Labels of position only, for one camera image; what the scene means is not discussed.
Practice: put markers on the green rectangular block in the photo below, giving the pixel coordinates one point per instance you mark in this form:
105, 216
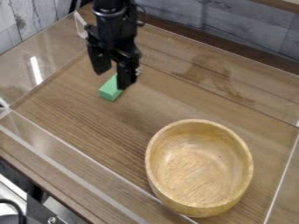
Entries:
109, 91

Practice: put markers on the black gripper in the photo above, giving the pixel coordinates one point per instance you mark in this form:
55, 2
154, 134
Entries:
111, 43

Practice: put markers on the clear acrylic corner bracket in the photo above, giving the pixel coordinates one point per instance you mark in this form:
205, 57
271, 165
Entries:
80, 25

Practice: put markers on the wooden bowl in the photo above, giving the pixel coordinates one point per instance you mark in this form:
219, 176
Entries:
199, 167

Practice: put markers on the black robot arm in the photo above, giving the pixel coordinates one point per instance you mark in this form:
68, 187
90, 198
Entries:
114, 5

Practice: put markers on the black metal table frame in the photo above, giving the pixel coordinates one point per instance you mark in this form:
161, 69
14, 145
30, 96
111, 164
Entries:
26, 204

